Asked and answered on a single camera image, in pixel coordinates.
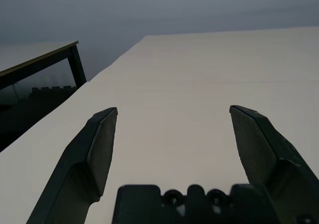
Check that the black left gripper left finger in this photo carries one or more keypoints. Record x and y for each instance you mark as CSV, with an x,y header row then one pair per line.
x,y
74,169

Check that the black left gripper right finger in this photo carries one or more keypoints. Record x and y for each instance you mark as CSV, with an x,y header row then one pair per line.
x,y
269,154

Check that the dark foam puzzle mat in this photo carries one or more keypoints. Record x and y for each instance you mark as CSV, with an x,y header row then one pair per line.
x,y
49,92

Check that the side table with black frame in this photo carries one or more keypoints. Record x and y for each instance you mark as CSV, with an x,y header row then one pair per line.
x,y
74,59

